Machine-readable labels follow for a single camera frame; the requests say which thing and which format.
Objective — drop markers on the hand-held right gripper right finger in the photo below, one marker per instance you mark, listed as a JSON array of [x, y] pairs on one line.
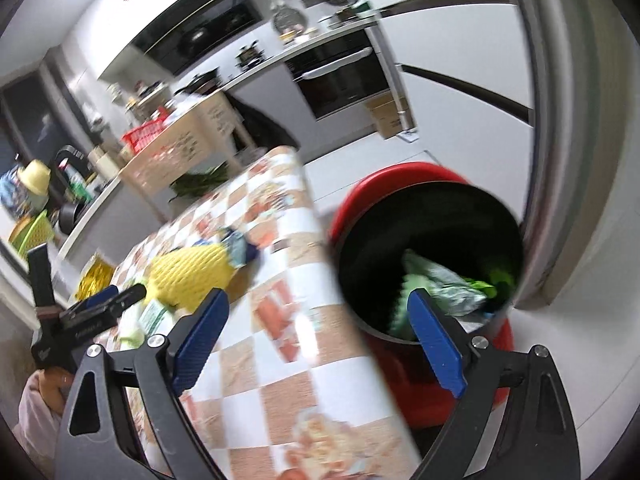
[[437, 345]]

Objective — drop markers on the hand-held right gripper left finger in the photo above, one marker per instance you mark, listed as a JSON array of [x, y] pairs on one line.
[[200, 345]]

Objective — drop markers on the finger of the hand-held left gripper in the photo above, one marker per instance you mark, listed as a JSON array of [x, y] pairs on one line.
[[95, 300], [127, 297]]

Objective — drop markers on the green plastic bag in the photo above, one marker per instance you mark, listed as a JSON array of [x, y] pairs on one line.
[[450, 287]]

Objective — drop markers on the yellow foam sponge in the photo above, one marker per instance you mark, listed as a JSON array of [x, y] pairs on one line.
[[190, 270]]

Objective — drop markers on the blue silver snack bag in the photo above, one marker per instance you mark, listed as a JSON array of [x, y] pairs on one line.
[[242, 250]]

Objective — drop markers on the black trash bin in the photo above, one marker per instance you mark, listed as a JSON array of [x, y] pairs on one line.
[[380, 240]]

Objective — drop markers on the person's left forearm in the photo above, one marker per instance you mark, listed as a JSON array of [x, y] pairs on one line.
[[35, 420]]

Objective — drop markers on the person's left hand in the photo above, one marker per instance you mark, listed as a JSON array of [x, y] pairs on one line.
[[55, 385]]

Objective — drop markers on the gold foil bag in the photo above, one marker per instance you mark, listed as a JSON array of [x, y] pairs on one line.
[[95, 275]]

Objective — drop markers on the red plastic stool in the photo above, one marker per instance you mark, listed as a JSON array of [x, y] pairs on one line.
[[410, 375]]

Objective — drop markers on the black saucepan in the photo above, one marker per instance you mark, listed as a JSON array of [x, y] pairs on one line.
[[70, 217]]

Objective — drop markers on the green plastic basket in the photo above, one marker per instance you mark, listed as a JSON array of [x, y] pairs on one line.
[[32, 235]]

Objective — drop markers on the checkered tablecloth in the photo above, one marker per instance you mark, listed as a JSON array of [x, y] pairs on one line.
[[280, 410]]

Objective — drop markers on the green spray bottle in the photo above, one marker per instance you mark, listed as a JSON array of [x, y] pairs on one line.
[[80, 185]]

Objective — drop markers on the green onions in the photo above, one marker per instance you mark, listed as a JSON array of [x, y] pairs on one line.
[[200, 182]]

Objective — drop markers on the yellow bowl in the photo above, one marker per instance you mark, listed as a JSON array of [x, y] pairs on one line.
[[35, 177]]

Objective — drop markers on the beige knife block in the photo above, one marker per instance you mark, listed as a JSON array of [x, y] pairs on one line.
[[107, 162]]

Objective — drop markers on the black faucet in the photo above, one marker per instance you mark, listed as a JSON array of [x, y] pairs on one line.
[[67, 150]]

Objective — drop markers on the beige plastic chair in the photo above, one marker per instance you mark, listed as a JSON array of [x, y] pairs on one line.
[[170, 150]]

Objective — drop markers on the red plastic basket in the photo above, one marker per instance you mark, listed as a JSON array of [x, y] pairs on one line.
[[142, 135]]

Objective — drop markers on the dark jacket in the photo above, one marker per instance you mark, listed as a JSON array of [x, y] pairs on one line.
[[260, 130]]

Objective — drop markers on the black wok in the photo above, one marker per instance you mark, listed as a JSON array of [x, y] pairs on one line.
[[202, 80]]

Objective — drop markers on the cardboard box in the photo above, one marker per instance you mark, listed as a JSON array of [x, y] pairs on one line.
[[387, 115]]

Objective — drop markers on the white upright pole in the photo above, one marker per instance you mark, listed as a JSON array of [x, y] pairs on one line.
[[396, 95]]

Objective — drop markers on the black cooking pot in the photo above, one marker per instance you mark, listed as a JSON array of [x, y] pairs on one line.
[[248, 55]]

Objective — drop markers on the black range hood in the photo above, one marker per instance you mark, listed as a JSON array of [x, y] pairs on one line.
[[200, 30]]

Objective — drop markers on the black built-in oven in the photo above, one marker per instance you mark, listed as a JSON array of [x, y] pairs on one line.
[[340, 80]]

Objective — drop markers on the white refrigerator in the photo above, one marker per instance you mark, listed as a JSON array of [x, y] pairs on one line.
[[450, 50]]

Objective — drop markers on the round steel strainer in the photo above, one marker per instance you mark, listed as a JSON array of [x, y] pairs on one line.
[[289, 19]]

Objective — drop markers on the white green rice cooker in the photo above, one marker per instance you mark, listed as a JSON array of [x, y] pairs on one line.
[[360, 10]]

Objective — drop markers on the grey sliding door frame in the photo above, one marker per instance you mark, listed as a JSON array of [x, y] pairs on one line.
[[575, 135]]

